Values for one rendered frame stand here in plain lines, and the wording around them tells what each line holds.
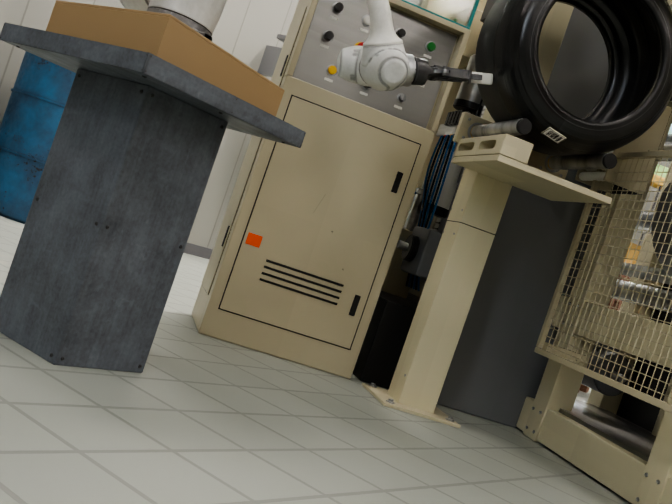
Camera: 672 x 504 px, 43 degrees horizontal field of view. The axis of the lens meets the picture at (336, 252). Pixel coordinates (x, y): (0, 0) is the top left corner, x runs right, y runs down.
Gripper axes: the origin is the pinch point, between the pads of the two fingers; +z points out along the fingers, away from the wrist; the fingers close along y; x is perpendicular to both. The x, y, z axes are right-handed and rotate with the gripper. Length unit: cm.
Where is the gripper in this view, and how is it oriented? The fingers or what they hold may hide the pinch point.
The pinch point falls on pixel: (480, 78)
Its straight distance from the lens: 250.4
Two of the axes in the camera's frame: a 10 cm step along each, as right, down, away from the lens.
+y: -2.2, -0.9, 9.7
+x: -0.7, 9.9, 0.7
